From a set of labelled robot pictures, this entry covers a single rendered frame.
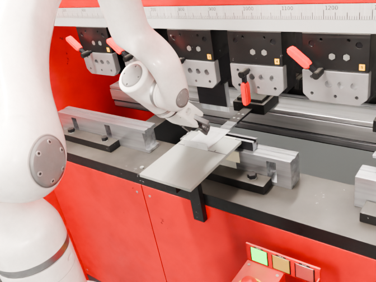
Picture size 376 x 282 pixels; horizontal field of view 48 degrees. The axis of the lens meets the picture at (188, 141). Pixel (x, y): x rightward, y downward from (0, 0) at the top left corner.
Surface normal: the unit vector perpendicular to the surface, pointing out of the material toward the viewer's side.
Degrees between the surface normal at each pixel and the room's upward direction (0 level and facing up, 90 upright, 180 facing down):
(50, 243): 86
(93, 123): 90
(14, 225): 30
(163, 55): 57
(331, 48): 90
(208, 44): 90
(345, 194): 0
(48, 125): 70
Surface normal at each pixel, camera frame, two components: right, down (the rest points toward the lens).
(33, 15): 0.69, -0.07
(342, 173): -0.16, -0.86
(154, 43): 0.36, -0.39
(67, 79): 0.80, 0.18
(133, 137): -0.59, 0.48
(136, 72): -0.47, -0.36
